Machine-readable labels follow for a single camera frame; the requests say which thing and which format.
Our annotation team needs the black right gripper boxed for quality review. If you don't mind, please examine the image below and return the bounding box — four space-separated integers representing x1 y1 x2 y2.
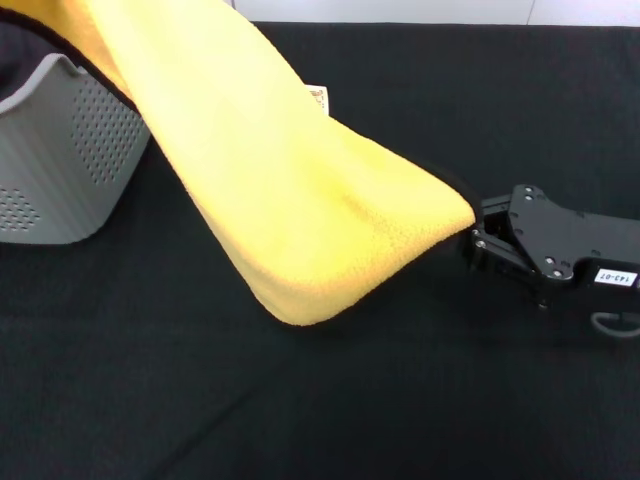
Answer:
467 183 640 315

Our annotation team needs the grey perforated storage box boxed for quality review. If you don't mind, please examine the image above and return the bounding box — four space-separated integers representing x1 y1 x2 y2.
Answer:
0 52 151 246

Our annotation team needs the grey right gripper cable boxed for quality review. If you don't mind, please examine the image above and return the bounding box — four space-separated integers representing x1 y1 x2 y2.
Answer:
589 310 640 341

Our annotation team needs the yellow and grey towel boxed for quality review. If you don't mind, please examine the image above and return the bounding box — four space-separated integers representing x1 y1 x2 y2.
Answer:
0 0 476 329

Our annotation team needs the black cloth box liner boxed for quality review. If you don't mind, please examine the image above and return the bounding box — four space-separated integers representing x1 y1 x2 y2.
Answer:
0 22 51 101

